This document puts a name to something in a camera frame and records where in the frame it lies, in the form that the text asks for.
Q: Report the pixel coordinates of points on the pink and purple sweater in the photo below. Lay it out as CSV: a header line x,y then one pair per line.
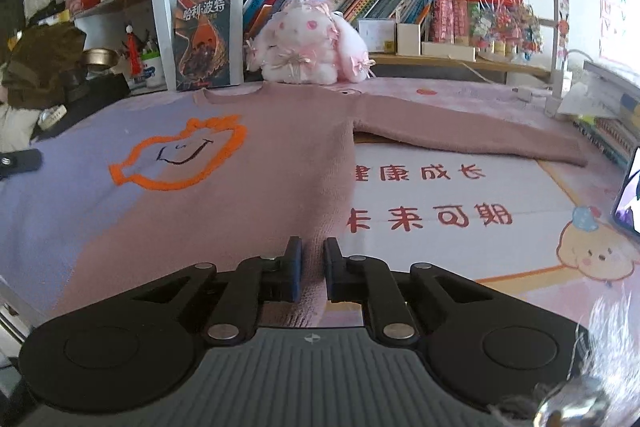
x,y
225,187

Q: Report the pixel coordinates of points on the red tassel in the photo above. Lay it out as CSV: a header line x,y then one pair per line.
x,y
134,54

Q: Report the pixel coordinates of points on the small red box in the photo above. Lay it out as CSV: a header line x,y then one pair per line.
x,y
84,2

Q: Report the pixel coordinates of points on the colourful beaded ornaments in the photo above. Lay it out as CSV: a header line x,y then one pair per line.
x,y
505,27

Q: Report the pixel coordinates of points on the smartphone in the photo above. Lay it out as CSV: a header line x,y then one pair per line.
x,y
629,197

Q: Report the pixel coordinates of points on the grey side shelf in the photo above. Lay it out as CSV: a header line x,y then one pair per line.
x,y
115,2

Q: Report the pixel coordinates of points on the small white plug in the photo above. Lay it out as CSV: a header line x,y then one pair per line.
x,y
524,95

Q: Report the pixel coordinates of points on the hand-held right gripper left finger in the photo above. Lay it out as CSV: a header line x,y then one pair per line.
x,y
297,268

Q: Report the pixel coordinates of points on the long white box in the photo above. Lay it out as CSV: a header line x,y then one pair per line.
x,y
447,52

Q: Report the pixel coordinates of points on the brown cloth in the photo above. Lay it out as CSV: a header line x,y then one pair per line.
x,y
40,62

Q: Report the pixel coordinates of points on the white card box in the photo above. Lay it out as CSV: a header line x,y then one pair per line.
x,y
376,36

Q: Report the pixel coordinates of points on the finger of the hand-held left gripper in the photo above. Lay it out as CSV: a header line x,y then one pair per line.
x,y
20,160

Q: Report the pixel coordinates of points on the small white pen box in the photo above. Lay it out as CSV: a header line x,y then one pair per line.
x,y
407,39

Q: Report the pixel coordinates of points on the white pink plush bunny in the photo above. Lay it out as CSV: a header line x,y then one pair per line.
x,y
300,42

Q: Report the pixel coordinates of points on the brass bowl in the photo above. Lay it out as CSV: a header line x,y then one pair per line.
x,y
100,58

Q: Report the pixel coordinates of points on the dark cover standing book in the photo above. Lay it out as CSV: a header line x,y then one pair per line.
x,y
205,37

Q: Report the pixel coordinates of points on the white smartwatch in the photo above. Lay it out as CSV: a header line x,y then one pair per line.
x,y
51,117

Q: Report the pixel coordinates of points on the white power adapter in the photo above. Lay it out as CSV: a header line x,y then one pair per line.
x,y
557,92

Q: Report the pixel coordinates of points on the pink printed desk mat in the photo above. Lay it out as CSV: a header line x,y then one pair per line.
x,y
450,192

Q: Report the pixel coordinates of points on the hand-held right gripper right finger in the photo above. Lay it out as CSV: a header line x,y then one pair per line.
x,y
328,268

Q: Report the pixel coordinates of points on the black case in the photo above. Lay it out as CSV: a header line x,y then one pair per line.
x,y
95,94

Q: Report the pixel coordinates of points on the white pen cup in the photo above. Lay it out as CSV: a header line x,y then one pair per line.
x,y
153,74

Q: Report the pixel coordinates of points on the stack of notebooks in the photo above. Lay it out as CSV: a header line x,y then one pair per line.
x,y
610,107

